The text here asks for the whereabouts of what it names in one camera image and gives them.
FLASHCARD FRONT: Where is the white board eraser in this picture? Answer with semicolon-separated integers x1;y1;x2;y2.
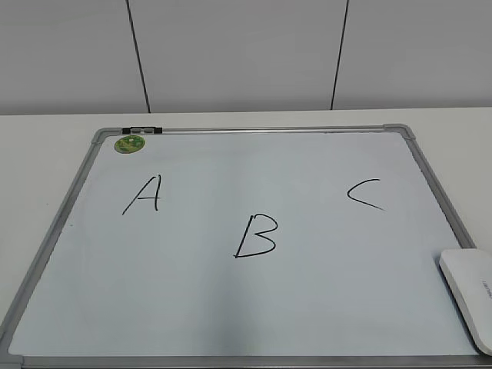
439;248;491;356

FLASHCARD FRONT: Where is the white board with grey frame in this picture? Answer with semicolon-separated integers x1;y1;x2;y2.
1;125;491;368

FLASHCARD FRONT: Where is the round green magnet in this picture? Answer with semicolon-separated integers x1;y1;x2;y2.
114;135;145;154

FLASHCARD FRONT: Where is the black clip on board frame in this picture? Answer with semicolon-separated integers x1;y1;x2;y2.
121;126;163;135

